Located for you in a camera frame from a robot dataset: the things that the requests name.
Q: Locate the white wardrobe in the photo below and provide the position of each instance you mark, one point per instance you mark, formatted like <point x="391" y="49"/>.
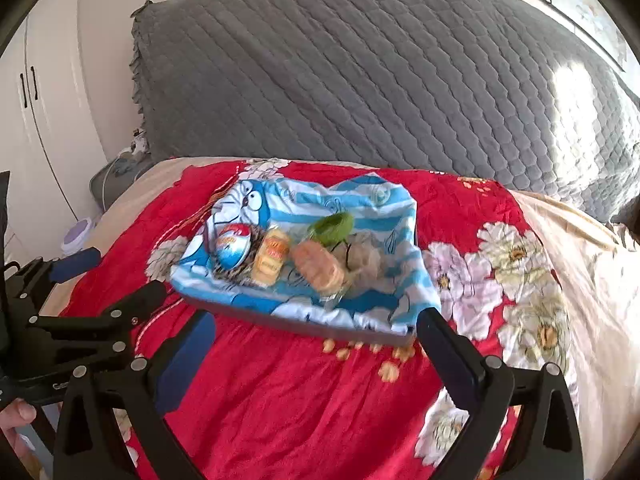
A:
<point x="35" y="160"/>

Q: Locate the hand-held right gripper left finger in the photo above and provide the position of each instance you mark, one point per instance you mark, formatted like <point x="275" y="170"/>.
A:
<point x="182" y="360"/>

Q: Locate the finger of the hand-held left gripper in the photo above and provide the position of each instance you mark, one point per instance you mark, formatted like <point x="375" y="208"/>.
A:
<point x="75" y="262"/>
<point x="142" y="297"/>

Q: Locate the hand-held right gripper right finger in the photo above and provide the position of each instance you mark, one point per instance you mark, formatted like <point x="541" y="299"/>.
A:
<point x="450" y="355"/>

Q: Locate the beige sheer scrunchie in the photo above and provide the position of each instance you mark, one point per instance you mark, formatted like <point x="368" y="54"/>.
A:
<point x="367" y="260"/>

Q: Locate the orange biscuit packet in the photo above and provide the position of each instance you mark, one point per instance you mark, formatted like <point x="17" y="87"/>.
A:
<point x="317" y="265"/>

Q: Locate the grey tray with blue cloth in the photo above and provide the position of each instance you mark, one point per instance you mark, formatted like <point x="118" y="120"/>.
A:
<point x="300" y="200"/>

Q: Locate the person's left hand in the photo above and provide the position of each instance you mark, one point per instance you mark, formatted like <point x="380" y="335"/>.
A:
<point x="17" y="417"/>

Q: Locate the blue red toy egg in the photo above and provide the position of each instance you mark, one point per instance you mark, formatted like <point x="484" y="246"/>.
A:
<point x="232" y="245"/>

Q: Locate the white purple round device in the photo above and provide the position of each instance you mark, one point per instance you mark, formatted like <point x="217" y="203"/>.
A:
<point x="77" y="235"/>

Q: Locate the green fuzzy scrunchie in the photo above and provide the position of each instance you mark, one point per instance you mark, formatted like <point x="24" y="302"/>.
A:
<point x="332" y="227"/>

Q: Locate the wall poster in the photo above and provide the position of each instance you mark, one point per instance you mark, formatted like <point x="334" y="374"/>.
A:
<point x="585" y="5"/>

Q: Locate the yellow snack packet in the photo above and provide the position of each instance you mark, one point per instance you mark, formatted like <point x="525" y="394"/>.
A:
<point x="271" y="255"/>

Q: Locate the red floral bedsheet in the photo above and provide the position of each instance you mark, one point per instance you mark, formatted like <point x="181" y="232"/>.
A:
<point x="300" y="410"/>

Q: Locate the grey quilted headboard cover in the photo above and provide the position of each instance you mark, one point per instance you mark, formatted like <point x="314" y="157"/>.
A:
<point x="375" y="70"/>

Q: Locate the black panel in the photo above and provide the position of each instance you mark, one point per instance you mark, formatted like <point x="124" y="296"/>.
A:
<point x="4" y="215"/>

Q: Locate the small bedside clutter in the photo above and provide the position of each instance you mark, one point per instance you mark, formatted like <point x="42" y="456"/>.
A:
<point x="135" y="140"/>

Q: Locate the leopard print scrunchie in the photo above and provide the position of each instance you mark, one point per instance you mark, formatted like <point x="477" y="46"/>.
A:
<point x="242" y="276"/>

